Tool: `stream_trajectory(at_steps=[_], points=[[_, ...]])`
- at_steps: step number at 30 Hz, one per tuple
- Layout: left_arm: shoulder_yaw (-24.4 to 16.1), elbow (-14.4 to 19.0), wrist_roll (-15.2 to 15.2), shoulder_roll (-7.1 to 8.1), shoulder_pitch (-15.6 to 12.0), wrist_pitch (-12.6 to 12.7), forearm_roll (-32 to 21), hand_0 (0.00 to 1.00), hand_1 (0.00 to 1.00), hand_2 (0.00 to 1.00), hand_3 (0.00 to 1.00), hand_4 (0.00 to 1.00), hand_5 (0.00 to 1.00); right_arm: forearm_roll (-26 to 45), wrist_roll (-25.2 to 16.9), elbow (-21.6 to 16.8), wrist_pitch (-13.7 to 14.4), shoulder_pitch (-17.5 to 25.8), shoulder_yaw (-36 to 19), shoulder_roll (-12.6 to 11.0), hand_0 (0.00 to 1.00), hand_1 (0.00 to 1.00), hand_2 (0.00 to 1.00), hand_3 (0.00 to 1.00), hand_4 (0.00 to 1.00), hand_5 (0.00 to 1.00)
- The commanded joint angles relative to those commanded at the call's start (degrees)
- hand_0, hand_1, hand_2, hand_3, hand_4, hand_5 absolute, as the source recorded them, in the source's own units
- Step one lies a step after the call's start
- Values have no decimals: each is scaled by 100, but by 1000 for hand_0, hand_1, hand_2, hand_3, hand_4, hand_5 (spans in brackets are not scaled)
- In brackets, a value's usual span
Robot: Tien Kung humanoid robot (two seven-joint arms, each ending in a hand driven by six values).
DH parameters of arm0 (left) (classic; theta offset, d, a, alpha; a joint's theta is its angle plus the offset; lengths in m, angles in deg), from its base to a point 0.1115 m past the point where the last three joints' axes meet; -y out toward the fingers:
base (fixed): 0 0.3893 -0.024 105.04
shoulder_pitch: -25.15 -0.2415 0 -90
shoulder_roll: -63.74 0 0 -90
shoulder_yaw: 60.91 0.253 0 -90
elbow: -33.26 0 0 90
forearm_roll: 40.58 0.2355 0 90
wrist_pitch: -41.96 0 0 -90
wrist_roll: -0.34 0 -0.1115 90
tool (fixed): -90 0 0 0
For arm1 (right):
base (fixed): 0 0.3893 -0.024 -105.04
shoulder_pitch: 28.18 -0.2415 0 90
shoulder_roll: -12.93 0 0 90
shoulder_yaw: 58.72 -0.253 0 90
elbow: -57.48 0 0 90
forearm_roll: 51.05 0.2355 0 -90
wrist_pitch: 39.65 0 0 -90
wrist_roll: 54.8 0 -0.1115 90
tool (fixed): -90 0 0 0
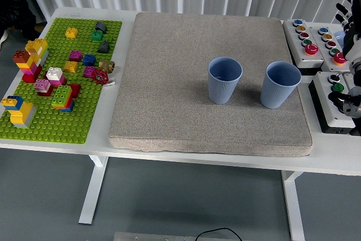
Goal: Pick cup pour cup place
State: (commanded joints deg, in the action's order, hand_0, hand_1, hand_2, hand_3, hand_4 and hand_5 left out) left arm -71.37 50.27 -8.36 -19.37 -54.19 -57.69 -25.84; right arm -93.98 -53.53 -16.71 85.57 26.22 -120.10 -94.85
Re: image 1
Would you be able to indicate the white table leg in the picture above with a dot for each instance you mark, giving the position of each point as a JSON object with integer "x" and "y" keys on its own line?
{"x": 93, "y": 190}
{"x": 293, "y": 210}

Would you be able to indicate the pink dark red brick stack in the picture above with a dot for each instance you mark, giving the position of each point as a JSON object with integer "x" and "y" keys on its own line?
{"x": 42, "y": 85}

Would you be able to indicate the brass valve red handwheel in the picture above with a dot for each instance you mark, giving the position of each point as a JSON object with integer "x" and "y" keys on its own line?
{"x": 99, "y": 76}

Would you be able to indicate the yellow white brick tower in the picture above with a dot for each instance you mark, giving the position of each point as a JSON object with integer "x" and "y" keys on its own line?
{"x": 35, "y": 45}

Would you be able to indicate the green studded baseplate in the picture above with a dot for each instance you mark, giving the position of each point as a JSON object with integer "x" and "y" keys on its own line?
{"x": 56, "y": 128}

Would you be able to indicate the grey five-button control box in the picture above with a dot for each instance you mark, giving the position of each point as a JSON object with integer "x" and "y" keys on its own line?
{"x": 321, "y": 52}
{"x": 293, "y": 37}

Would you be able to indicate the grey sloped brick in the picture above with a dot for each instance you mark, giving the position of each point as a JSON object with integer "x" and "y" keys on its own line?
{"x": 104, "y": 47}

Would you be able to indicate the white pink brick stack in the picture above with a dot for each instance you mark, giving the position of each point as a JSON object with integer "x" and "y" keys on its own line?
{"x": 53, "y": 74}

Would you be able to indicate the person in dark clothes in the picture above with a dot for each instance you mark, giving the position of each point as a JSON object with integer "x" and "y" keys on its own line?
{"x": 11, "y": 6}

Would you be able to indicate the blue ribbed cup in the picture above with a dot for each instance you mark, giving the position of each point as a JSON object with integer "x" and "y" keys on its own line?
{"x": 274, "y": 94}
{"x": 223, "y": 91}

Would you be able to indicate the green orange blue brick stack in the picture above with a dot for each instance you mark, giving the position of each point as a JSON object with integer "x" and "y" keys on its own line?
{"x": 61, "y": 95}

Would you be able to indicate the grey button box black knobs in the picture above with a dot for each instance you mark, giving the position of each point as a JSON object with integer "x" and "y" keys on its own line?
{"x": 346, "y": 81}

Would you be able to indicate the grey-brown padded mat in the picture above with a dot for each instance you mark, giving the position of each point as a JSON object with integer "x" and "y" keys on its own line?
{"x": 169, "y": 83}

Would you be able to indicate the yellow building brick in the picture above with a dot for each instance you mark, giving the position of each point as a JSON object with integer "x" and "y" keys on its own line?
{"x": 72, "y": 33}
{"x": 70, "y": 67}

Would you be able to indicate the red building brick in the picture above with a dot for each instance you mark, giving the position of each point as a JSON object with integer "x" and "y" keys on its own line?
{"x": 75, "y": 90}

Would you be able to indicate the green building brick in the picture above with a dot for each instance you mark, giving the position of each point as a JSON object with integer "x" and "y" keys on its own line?
{"x": 97, "y": 35}

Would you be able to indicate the yellow blue grey brick stack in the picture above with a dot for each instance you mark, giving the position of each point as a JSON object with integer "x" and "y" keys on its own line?
{"x": 22, "y": 111}

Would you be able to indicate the magenta building brick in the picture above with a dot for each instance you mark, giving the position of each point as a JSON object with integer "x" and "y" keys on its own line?
{"x": 75, "y": 56}
{"x": 89, "y": 72}

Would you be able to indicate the white valve tag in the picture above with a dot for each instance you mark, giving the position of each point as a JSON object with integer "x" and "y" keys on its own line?
{"x": 110, "y": 83}

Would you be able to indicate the dark grey rounded brick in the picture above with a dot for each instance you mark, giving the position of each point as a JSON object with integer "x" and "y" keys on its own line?
{"x": 101, "y": 27}

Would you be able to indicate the blue building brick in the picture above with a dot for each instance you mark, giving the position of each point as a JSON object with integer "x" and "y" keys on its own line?
{"x": 89, "y": 60}

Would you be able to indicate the grey four-button box black base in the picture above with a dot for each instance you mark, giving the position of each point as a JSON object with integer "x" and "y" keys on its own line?
{"x": 321, "y": 102}

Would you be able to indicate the brown yellow red brick tower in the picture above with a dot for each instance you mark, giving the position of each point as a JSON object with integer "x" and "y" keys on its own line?
{"x": 21, "y": 56}

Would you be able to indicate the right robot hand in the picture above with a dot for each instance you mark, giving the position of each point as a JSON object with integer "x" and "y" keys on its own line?
{"x": 354, "y": 35}

